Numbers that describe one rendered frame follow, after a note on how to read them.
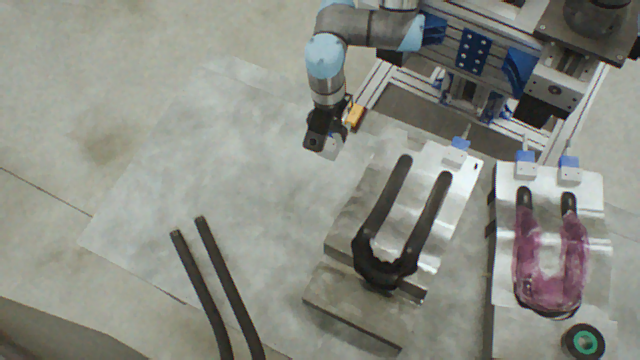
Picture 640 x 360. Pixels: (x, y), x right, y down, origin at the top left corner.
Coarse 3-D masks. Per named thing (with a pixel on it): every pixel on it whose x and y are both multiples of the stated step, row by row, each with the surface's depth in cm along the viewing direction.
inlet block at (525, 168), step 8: (520, 152) 140; (528, 152) 140; (520, 160) 139; (528, 160) 139; (520, 168) 137; (528, 168) 137; (536, 168) 137; (520, 176) 137; (528, 176) 137; (536, 176) 136
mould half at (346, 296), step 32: (384, 160) 140; (416, 160) 139; (480, 160) 138; (416, 192) 136; (352, 224) 129; (384, 224) 131; (448, 224) 132; (352, 256) 126; (384, 256) 125; (320, 288) 131; (352, 288) 130; (416, 288) 123; (352, 320) 127; (384, 320) 127
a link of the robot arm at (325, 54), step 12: (324, 36) 105; (312, 48) 104; (324, 48) 104; (336, 48) 104; (312, 60) 104; (324, 60) 103; (336, 60) 104; (312, 72) 107; (324, 72) 106; (336, 72) 107; (312, 84) 111; (324, 84) 109; (336, 84) 111
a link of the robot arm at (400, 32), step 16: (384, 0) 106; (400, 0) 105; (416, 0) 107; (384, 16) 108; (400, 16) 106; (416, 16) 108; (368, 32) 109; (384, 32) 108; (400, 32) 108; (416, 32) 107; (384, 48) 112; (400, 48) 110; (416, 48) 110
